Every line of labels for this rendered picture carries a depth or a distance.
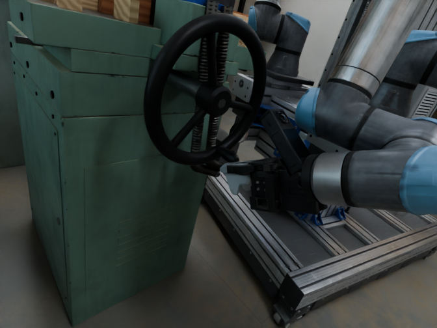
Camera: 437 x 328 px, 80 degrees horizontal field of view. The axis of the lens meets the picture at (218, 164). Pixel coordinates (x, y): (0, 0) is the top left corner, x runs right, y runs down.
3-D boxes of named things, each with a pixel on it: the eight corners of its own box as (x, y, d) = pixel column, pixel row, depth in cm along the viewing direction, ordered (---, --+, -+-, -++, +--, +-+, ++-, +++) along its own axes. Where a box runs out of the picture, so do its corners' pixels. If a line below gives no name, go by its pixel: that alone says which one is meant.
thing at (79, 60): (71, 71, 48) (70, 48, 46) (43, 47, 60) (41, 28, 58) (225, 82, 74) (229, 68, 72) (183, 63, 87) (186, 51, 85)
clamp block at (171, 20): (183, 54, 50) (192, 1, 46) (149, 40, 58) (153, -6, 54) (235, 62, 60) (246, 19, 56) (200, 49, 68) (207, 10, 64)
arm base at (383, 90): (371, 104, 92) (385, 75, 87) (414, 121, 81) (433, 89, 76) (344, 101, 84) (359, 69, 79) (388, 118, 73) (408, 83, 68)
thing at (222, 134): (218, 165, 85) (224, 143, 82) (196, 148, 92) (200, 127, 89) (236, 161, 91) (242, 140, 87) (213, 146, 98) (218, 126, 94)
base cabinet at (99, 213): (70, 330, 82) (58, 119, 50) (30, 218, 116) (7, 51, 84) (185, 269, 112) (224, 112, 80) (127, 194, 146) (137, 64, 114)
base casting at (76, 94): (58, 118, 50) (56, 69, 46) (8, 51, 84) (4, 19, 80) (224, 112, 80) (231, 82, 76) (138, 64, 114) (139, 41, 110)
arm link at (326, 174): (338, 155, 32) (361, 147, 38) (304, 156, 35) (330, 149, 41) (343, 213, 33) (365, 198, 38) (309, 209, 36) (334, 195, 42)
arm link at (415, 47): (378, 74, 85) (401, 29, 79) (424, 86, 78) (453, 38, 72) (370, 73, 76) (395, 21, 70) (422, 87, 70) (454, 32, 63)
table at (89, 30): (46, 58, 36) (43, 9, 34) (9, 23, 54) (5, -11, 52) (285, 81, 77) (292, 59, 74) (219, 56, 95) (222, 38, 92)
